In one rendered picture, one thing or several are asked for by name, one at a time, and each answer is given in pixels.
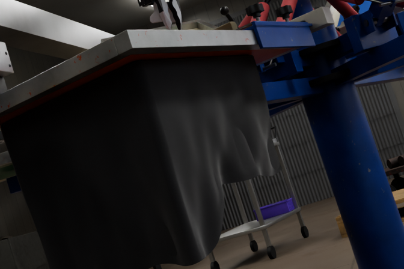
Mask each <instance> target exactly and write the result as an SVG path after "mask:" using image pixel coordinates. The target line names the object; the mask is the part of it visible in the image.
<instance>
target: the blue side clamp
mask: <svg viewBox="0 0 404 269"><path fill-rule="evenodd" d="M251 23H252V26H250V27H248V28H246V29H244V30H254V32H255V35H256V38H257V41H258V44H259V47H260V49H276V48H293V47H314V46H316V45H315V42H314V39H313V36H312V33H311V30H310V27H309V25H308V22H273V21H253V22H251Z"/></svg>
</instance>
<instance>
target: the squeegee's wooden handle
mask: <svg viewBox="0 0 404 269"><path fill-rule="evenodd" d="M235 29H238V28H237V25H236V23H235V22H228V23H226V24H224V25H222V26H220V27H217V28H215V29H213V30H235Z"/></svg>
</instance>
